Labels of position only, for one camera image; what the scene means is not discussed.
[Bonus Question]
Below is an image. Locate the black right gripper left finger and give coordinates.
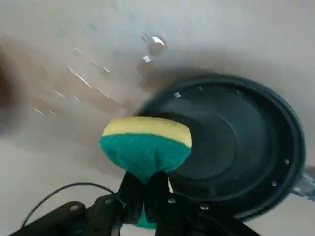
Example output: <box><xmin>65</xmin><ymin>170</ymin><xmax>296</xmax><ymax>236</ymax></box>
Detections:
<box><xmin>11</xmin><ymin>172</ymin><xmax>146</xmax><ymax>236</ymax></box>

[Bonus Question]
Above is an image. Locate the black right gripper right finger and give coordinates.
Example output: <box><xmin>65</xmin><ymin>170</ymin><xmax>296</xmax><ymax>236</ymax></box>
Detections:
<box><xmin>145</xmin><ymin>171</ymin><xmax>257</xmax><ymax>236</ymax></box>

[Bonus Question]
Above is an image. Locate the green and yellow sponge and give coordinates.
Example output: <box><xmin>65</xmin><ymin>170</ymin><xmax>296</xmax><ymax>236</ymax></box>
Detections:
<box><xmin>98</xmin><ymin>116</ymin><xmax>193</xmax><ymax>230</ymax></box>

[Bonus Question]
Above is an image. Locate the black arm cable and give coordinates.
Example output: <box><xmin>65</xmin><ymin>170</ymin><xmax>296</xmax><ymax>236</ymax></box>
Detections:
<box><xmin>21</xmin><ymin>181</ymin><xmax>124</xmax><ymax>229</ymax></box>

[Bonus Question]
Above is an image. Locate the black pan mint handle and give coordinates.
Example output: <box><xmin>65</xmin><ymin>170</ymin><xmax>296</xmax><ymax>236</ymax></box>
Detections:
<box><xmin>136</xmin><ymin>72</ymin><xmax>315</xmax><ymax>221</ymax></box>

